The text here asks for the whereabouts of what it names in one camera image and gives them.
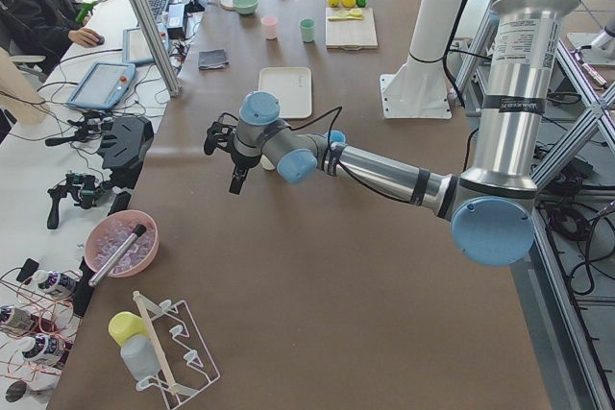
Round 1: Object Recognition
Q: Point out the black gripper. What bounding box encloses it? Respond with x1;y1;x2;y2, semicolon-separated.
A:
229;133;261;195

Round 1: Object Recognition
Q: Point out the green plastic cup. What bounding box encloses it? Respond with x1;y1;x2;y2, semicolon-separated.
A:
299;18;315;43

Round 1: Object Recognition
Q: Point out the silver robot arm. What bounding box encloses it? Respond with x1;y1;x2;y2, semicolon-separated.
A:
227;0;580;266

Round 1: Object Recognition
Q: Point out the cream rabbit tray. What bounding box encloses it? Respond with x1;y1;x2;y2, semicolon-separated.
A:
258;67;312;119

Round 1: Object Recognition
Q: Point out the cream plastic cup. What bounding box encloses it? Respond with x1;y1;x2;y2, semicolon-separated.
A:
260;156;276;171

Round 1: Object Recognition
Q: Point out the yellow plastic knife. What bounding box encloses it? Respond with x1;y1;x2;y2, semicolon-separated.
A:
327;15;364;21

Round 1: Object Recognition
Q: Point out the pink plastic cup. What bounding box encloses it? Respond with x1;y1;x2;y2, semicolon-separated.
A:
260;15;279;40

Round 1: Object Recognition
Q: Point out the green bowl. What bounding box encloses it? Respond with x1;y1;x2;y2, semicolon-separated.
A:
233;0;258;15

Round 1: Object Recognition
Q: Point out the wooden cutting board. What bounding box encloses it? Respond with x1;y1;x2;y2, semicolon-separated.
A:
325;8;378;50

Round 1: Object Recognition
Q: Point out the blue plastic cup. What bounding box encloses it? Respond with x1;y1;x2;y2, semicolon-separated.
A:
324;130;346;143

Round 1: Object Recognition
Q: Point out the grey folded cloth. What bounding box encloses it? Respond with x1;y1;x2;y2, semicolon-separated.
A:
198;49;229;70

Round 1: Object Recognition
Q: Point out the metal muddler stick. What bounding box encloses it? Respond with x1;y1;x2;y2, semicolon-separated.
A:
88;224;147;288

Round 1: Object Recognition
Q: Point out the pink bowl with ice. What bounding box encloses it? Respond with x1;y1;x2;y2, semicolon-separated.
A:
85;210;160;278

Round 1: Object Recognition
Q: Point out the blue teach pendant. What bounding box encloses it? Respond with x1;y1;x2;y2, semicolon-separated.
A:
122;28;155;66
66;62;136;110

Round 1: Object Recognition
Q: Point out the yellow cup on rack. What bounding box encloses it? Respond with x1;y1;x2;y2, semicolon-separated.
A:
108;311;148;347

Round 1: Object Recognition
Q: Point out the grey cup on rack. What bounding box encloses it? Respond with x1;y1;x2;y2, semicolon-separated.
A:
120;334;161;381

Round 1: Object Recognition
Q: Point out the seated person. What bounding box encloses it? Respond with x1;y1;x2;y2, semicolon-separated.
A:
1;0;104;74

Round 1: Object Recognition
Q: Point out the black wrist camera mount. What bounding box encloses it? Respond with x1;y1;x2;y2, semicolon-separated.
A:
204;112;238;156

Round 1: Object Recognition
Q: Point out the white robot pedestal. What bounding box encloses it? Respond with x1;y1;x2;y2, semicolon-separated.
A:
381;0;463;120

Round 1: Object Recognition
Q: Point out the white wire cup rack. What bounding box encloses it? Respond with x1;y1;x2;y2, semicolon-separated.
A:
133;291;221;409

